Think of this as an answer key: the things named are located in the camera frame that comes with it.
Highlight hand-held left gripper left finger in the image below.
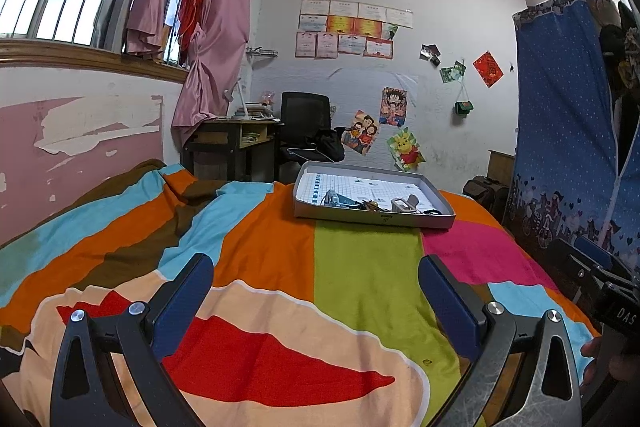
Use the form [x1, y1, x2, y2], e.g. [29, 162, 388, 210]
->
[50, 252, 216, 427]

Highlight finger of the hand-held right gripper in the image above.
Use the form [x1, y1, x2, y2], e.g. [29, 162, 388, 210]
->
[545, 238, 603, 310]
[574, 234, 637, 282]

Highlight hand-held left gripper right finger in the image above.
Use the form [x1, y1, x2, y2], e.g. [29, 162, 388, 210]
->
[417, 254, 583, 427]

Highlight grey cardboard tray box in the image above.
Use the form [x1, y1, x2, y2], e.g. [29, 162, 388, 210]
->
[292, 160, 457, 230]

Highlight person's right hand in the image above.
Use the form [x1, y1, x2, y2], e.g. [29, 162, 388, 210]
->
[580, 334, 640, 383]

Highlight colourful printed blanket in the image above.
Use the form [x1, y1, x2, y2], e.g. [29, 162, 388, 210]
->
[0, 159, 601, 427]

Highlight dark suitcase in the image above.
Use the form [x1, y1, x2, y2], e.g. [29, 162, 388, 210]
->
[462, 175, 511, 224]

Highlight wooden cabinet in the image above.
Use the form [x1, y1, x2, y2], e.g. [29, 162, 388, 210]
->
[487, 149, 516, 198]

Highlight blue printed wardrobe cloth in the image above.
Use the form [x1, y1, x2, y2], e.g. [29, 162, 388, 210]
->
[512, 0, 640, 270]

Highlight white grid paper sheet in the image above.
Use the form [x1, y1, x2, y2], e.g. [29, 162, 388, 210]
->
[297, 172, 426, 208]

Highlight light blue hair accessory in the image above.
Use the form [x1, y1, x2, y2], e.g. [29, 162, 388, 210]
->
[320, 188, 359, 208]

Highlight wooden desk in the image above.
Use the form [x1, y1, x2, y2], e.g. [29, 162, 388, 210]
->
[180, 116, 284, 182]

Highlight yellow bear poster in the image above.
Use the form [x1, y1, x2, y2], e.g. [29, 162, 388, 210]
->
[387, 128, 426, 172]

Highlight small green hanging bag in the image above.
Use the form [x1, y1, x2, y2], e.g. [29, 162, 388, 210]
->
[453, 82, 474, 118]

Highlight cartoon family poster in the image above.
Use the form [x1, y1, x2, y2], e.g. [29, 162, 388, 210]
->
[341, 109, 380, 156]

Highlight stack of books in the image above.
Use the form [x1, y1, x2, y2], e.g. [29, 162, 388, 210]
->
[234, 103, 277, 120]

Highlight dark hanging clothes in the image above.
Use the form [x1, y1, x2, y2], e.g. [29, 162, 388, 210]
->
[599, 0, 640, 118]

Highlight black cloth on chair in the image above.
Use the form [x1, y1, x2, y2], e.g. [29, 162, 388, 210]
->
[311, 128, 347, 164]

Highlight anime character poster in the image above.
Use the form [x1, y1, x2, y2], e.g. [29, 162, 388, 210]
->
[379, 87, 408, 128]

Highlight white desk lamp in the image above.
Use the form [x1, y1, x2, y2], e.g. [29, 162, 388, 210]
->
[222, 76, 247, 106]

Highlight red diamond paper decoration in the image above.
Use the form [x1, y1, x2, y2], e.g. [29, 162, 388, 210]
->
[472, 51, 504, 88]

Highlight black office chair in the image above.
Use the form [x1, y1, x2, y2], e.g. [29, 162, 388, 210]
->
[276, 92, 346, 181]

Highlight large tied pink curtain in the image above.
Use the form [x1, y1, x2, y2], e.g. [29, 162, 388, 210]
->
[171, 0, 267, 148]

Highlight red hanging decoration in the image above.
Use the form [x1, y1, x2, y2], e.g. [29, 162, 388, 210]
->
[177, 0, 205, 50]

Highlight green wall photos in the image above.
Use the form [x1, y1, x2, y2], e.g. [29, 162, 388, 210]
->
[439, 61, 467, 84]

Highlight dark wall photos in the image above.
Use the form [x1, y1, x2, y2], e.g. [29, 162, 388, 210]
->
[419, 44, 444, 66]

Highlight group of wall certificates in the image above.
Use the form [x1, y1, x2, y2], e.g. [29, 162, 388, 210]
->
[295, 0, 415, 60]

